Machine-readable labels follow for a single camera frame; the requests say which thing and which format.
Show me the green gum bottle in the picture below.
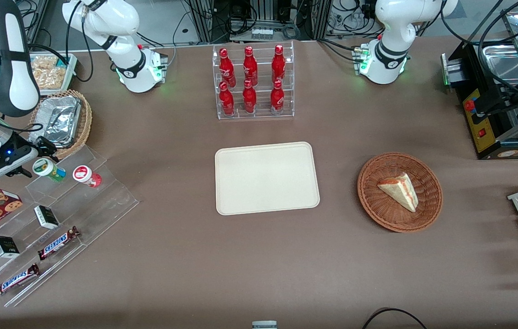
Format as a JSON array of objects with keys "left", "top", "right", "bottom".
[{"left": 32, "top": 158, "right": 66, "bottom": 183}]

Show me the red gum bottle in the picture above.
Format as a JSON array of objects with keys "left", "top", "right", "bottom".
[{"left": 73, "top": 165, "right": 102, "bottom": 188}]

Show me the white rectangular snack tray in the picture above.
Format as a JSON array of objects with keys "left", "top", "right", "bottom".
[{"left": 29, "top": 53, "right": 79, "bottom": 96}]

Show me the beige plastic tray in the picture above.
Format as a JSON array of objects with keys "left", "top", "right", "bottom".
[{"left": 214, "top": 142, "right": 320, "bottom": 216}]

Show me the aluminium foil container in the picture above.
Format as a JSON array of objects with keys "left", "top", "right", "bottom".
[{"left": 29, "top": 95, "right": 82, "bottom": 149}]

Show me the light oval wicker basket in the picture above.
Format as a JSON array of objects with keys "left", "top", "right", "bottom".
[{"left": 27, "top": 90, "right": 93, "bottom": 160}]

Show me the small black box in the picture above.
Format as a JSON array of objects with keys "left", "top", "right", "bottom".
[
  {"left": 34, "top": 205, "right": 60, "bottom": 230},
  {"left": 0, "top": 235, "right": 20, "bottom": 259}
]

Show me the black machine with yellow panel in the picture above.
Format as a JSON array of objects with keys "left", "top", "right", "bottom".
[{"left": 441, "top": 39, "right": 518, "bottom": 160}]

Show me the stainless steel pan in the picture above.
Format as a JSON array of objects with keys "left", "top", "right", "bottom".
[{"left": 482, "top": 45, "right": 518, "bottom": 90}]

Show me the clear bag of snacks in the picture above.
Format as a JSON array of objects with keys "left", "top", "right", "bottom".
[
  {"left": 32, "top": 56, "right": 58, "bottom": 70},
  {"left": 35, "top": 68, "right": 68, "bottom": 90}
]

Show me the clear acrylic stepped stand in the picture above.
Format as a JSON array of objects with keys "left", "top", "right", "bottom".
[{"left": 0, "top": 145, "right": 140, "bottom": 308}]

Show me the Snickers chocolate bar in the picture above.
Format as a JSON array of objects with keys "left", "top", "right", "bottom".
[
  {"left": 37, "top": 226, "right": 80, "bottom": 261},
  {"left": 0, "top": 263, "right": 40, "bottom": 298}
]

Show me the wrapped sandwich wedge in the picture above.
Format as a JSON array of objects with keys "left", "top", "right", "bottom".
[{"left": 377, "top": 172, "right": 419, "bottom": 213}]

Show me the red cola bottle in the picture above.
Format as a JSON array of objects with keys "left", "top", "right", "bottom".
[
  {"left": 270, "top": 80, "right": 285, "bottom": 115},
  {"left": 219, "top": 82, "right": 235, "bottom": 116},
  {"left": 272, "top": 44, "right": 286, "bottom": 84},
  {"left": 219, "top": 48, "right": 236, "bottom": 87},
  {"left": 243, "top": 46, "right": 258, "bottom": 86},
  {"left": 242, "top": 80, "right": 257, "bottom": 114}
]

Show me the round brown wicker basket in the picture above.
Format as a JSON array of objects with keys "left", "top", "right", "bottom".
[{"left": 357, "top": 152, "right": 443, "bottom": 233}]

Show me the clear acrylic bottle rack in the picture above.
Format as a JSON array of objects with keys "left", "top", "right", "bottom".
[{"left": 212, "top": 41, "right": 295, "bottom": 120}]

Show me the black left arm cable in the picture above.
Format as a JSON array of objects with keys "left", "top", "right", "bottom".
[{"left": 439, "top": 0, "right": 518, "bottom": 62}]

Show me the black cable loop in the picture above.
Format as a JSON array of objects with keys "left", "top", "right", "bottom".
[{"left": 362, "top": 308, "right": 428, "bottom": 329}]

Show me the aluminium frame rack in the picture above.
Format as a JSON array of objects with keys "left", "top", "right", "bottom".
[{"left": 188, "top": 0, "right": 330, "bottom": 44}]

